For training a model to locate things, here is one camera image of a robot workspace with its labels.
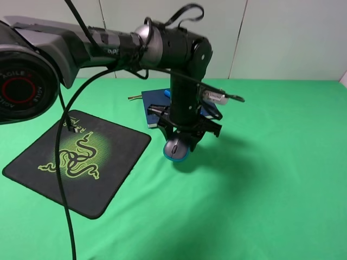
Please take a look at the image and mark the green tablecloth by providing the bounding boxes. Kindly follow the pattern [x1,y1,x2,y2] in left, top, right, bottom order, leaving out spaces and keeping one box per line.
[0,77,347,260]

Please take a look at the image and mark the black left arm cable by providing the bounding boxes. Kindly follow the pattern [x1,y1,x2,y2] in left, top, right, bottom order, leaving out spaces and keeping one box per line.
[55,0,246,260]

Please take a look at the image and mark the blue white marker pen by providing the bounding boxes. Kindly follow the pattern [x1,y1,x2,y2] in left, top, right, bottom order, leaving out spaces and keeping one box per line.
[164,89,171,98]

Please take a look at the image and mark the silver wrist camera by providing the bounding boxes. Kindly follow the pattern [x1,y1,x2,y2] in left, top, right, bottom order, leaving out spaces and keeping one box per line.
[197,84,245,105]

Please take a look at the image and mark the black green mouse pad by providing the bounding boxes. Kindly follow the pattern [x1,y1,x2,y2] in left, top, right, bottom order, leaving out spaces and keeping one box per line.
[2,110,151,219]

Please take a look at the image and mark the dark blue notebook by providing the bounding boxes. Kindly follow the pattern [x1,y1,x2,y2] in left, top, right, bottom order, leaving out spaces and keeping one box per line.
[142,88,220,128]

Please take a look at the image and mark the grey teal computer mouse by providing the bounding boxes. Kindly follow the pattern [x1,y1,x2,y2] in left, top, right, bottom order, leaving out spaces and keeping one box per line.
[163,137,190,162]

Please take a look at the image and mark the brown ribbon bookmark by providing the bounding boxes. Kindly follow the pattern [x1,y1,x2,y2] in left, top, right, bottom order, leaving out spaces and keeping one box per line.
[127,95,142,100]

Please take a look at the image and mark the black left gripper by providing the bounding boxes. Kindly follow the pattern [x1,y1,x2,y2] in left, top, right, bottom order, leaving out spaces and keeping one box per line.
[147,74,222,152]

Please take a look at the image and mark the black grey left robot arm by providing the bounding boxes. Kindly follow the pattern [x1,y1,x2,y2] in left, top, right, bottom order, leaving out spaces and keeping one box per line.
[1,17,221,150]

